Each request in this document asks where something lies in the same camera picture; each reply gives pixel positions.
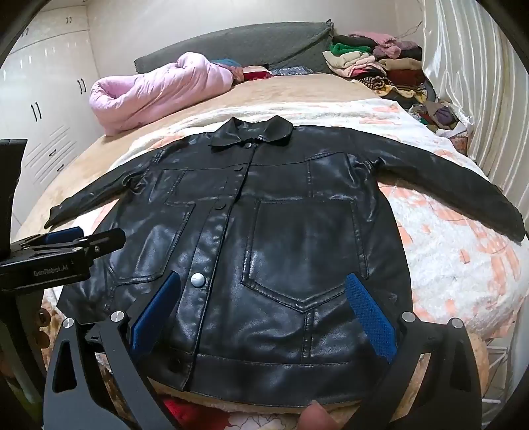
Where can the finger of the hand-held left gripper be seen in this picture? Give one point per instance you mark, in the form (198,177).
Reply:
(99,244)
(58,237)

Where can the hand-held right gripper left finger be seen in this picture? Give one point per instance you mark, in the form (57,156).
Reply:
(155,314)

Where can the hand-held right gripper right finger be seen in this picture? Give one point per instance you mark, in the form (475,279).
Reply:
(372,314)

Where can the black leather jacket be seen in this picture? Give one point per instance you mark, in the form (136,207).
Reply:
(268,248)

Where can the pile of folded clothes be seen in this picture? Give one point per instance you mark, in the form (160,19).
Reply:
(372,62)

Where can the person's right hand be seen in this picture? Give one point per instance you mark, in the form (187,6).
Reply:
(319,418)

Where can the white and pink fleece blanket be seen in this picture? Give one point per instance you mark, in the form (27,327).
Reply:
(446,248)

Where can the red floral cloth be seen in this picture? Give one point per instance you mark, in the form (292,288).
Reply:
(186,413)

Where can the white wardrobe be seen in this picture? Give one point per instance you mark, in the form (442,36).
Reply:
(41,82)

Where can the pink quilt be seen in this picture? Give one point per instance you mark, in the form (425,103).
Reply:
(165,91)

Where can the teal cloth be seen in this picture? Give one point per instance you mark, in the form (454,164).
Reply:
(226,63)

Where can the bed with beige sheet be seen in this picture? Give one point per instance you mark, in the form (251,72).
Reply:
(289,89)

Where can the grey headboard cushion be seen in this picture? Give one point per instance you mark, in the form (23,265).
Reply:
(248,47)

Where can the white satin curtain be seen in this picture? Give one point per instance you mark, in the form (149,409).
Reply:
(475,82)

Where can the blue patterned cloth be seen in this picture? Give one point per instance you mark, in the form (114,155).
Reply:
(291,70)

